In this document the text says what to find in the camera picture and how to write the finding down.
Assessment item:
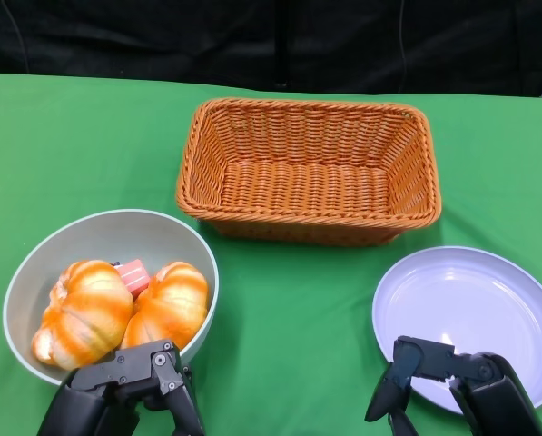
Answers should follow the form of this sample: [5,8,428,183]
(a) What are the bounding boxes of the orange wicker basket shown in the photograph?
[174,96,443,249]

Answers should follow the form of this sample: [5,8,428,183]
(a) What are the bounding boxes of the orange pumpkin-shaped bread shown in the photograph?
[30,259,134,370]
[118,261,210,351]

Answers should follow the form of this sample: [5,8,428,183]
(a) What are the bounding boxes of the pale green bowl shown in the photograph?
[2,208,221,387]

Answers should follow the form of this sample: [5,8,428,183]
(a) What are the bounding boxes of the green tablecloth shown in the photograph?
[0,72,542,436]

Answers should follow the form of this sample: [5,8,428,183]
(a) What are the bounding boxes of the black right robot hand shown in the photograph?
[364,335,542,436]

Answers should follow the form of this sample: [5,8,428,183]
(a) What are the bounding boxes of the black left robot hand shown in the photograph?
[36,338,207,436]

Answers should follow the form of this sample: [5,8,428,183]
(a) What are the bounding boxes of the salmon pink cake slice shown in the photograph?
[113,257,152,301]

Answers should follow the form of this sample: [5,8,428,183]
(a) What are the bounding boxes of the black backdrop curtain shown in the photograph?
[0,0,542,99]

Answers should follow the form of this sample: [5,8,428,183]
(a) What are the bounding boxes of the lavender round plate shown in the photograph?
[371,245,542,417]

